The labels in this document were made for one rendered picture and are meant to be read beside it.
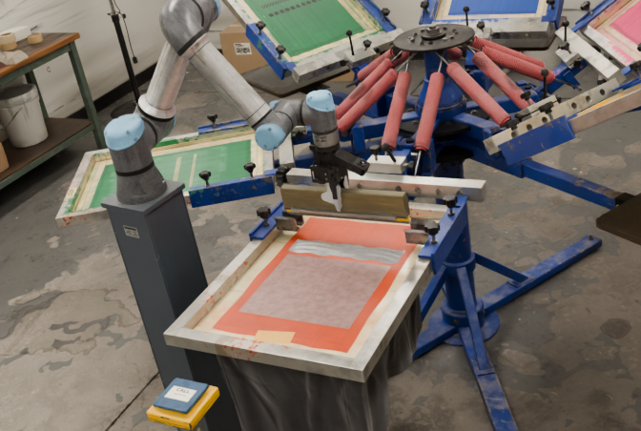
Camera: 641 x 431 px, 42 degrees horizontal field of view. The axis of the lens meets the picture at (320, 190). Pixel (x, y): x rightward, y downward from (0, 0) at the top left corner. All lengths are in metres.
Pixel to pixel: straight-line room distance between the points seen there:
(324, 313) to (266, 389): 0.27
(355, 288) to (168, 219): 0.62
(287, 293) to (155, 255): 0.43
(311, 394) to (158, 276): 0.63
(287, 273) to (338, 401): 0.42
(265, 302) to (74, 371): 1.84
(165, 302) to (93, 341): 1.57
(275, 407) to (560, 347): 1.55
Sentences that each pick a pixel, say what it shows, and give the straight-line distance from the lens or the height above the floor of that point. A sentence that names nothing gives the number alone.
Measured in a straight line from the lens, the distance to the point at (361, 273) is 2.39.
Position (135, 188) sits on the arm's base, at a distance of 2.50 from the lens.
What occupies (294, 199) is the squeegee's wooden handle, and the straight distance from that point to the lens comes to 2.54.
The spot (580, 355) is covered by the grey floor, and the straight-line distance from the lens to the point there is 3.56.
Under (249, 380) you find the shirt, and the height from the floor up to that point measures 0.78.
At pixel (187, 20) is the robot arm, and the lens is 2.25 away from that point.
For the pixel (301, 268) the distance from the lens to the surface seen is 2.46.
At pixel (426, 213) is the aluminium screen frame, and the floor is 0.98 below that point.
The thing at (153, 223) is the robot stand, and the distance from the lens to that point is 2.51.
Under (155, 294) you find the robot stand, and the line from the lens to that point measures 2.66.
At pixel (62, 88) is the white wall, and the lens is 6.93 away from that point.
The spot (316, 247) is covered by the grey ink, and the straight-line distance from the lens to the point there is 2.54.
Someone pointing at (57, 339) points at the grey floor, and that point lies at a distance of 4.31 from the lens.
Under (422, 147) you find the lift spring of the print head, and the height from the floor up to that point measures 1.05.
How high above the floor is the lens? 2.25
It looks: 27 degrees down
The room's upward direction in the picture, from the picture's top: 11 degrees counter-clockwise
